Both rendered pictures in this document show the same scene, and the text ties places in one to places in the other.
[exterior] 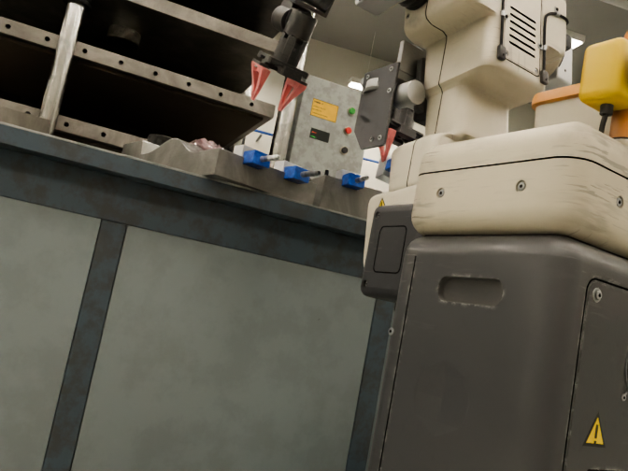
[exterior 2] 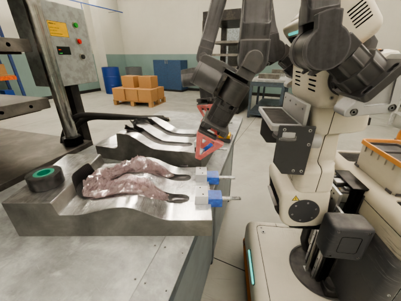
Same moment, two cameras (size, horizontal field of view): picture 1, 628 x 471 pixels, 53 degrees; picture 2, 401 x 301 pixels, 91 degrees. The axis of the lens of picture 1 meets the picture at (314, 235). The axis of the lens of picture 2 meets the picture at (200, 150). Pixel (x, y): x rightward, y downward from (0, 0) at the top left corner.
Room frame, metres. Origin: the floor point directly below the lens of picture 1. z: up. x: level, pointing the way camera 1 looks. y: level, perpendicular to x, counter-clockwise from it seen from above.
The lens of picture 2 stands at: (1.03, 0.52, 1.22)
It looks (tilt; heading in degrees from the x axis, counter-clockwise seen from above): 25 degrees down; 309
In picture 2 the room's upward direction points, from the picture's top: straight up
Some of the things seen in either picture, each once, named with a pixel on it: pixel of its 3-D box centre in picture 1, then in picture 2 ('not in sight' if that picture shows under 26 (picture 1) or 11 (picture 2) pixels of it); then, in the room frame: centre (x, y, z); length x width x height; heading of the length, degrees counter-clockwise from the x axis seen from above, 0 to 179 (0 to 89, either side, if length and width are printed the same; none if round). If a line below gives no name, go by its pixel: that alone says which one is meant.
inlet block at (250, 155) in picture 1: (259, 159); (218, 198); (1.27, 0.14, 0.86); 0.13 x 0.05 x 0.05; 39
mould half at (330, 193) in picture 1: (329, 206); (158, 139); (1.72, -0.03, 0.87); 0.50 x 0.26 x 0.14; 22
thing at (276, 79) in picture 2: not in sight; (271, 91); (2.81, -4.44, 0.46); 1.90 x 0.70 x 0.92; 103
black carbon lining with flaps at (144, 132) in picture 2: not in sight; (159, 130); (1.71, -0.02, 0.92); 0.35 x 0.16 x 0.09; 22
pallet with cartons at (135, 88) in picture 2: not in sight; (139, 89); (5.98, -2.87, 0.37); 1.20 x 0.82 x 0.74; 21
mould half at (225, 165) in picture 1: (210, 173); (128, 188); (1.51, 0.27, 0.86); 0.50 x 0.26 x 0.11; 39
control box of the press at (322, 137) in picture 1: (298, 269); (83, 134); (2.45, 0.03, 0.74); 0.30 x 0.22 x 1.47; 112
